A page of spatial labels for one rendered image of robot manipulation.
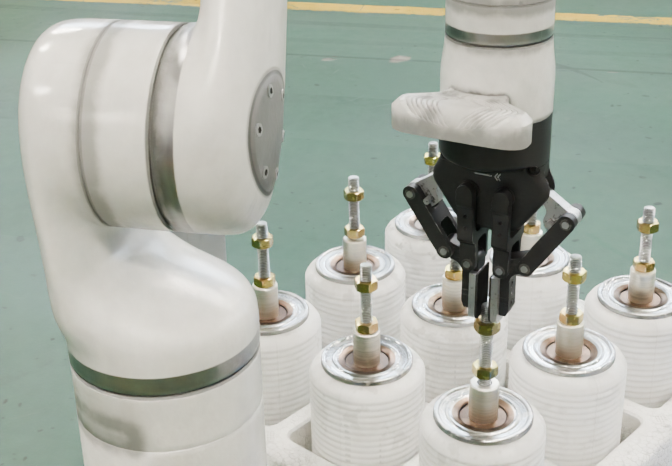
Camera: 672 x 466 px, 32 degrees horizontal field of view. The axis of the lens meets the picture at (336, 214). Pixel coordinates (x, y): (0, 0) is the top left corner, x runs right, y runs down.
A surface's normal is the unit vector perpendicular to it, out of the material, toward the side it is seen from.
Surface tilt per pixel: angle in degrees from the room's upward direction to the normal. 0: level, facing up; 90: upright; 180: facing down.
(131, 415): 90
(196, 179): 94
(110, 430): 90
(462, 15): 90
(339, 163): 0
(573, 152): 0
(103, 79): 43
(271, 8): 82
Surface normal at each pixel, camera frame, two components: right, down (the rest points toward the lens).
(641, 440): -0.02, -0.90
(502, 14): -0.15, 0.43
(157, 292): 0.36, -0.70
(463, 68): -0.72, 0.17
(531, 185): -0.48, 0.39
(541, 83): 0.62, 0.29
